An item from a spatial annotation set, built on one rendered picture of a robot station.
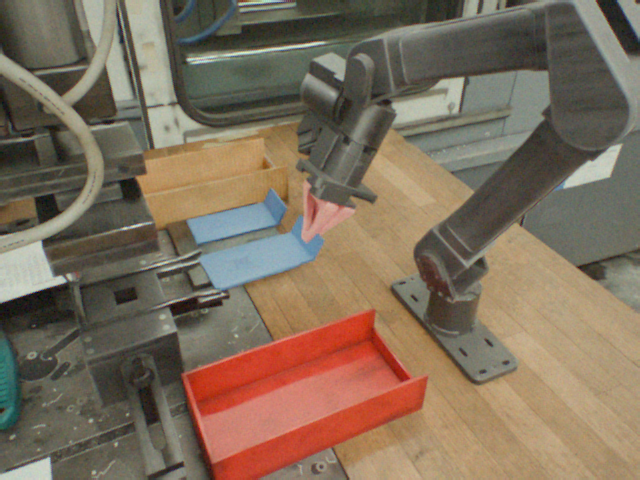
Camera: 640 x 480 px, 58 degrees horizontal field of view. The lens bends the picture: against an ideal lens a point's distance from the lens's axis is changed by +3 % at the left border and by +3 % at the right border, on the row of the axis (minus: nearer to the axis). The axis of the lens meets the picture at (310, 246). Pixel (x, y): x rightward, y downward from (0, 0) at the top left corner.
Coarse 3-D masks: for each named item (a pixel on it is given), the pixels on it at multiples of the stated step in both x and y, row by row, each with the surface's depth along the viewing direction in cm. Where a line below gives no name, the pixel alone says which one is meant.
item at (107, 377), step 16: (128, 352) 63; (144, 352) 64; (160, 352) 65; (176, 352) 66; (96, 368) 62; (112, 368) 63; (160, 368) 67; (176, 368) 68; (96, 384) 64; (112, 384) 65; (112, 400) 66
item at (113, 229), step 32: (64, 128) 54; (96, 128) 61; (128, 128) 61; (0, 160) 58; (32, 160) 58; (64, 160) 56; (128, 160) 57; (0, 192) 53; (32, 192) 55; (64, 192) 56; (128, 192) 59; (96, 224) 54; (128, 224) 54; (64, 256) 53; (96, 256) 54; (128, 256) 55
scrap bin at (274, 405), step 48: (288, 336) 67; (336, 336) 70; (192, 384) 64; (240, 384) 68; (288, 384) 68; (336, 384) 68; (384, 384) 68; (240, 432) 63; (288, 432) 57; (336, 432) 61
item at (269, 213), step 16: (272, 192) 95; (240, 208) 95; (256, 208) 95; (272, 208) 94; (192, 224) 92; (208, 224) 92; (240, 224) 92; (256, 224) 92; (272, 224) 92; (208, 240) 88
